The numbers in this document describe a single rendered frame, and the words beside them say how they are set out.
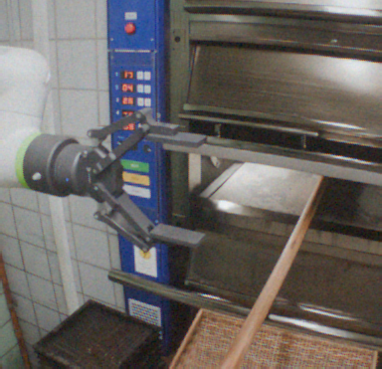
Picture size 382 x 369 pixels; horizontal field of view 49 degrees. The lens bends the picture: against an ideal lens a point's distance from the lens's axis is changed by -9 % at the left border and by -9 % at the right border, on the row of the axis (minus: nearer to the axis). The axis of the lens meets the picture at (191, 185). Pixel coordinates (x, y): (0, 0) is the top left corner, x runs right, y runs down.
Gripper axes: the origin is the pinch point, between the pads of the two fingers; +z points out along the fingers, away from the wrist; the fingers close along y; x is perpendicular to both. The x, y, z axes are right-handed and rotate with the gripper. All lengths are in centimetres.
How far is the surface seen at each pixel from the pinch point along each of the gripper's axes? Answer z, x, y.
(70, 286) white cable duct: -75, -53, 75
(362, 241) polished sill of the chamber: 22, -55, 32
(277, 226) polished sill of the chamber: -2, -55, 32
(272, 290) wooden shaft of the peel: 6.6, -21.9, 28.5
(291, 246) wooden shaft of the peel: 6.0, -39.6, 28.2
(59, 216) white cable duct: -75, -53, 45
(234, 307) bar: 0.4, -18.1, 31.9
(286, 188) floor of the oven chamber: -5, -77, 31
